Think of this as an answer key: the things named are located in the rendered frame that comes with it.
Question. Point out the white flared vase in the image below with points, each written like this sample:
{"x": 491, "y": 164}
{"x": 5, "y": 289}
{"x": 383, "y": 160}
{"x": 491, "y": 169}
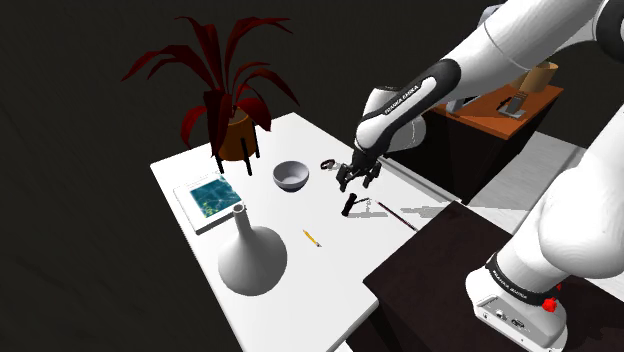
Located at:
{"x": 252, "y": 256}

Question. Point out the white table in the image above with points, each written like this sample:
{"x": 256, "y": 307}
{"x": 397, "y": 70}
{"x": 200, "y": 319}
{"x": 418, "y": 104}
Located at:
{"x": 317, "y": 292}

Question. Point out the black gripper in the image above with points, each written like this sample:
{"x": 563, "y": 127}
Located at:
{"x": 362, "y": 162}

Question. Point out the white book with teal picture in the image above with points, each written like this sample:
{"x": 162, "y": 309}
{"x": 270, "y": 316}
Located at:
{"x": 212, "y": 201}

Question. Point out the red plant in orange pot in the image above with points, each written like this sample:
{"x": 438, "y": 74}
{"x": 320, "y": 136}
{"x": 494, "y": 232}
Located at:
{"x": 229, "y": 122}

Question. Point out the grey bowl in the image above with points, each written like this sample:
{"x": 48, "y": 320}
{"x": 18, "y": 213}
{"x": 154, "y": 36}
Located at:
{"x": 291, "y": 175}

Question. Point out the orange topped side table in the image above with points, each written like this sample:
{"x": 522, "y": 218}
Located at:
{"x": 492, "y": 117}

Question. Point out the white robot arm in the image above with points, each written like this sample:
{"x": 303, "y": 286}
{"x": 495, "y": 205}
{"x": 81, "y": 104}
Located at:
{"x": 575, "y": 229}

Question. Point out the dark red pen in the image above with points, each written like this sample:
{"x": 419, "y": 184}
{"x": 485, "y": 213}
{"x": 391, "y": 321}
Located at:
{"x": 397, "y": 216}

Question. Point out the yellow pencil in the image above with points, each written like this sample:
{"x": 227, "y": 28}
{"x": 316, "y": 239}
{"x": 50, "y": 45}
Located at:
{"x": 310, "y": 237}

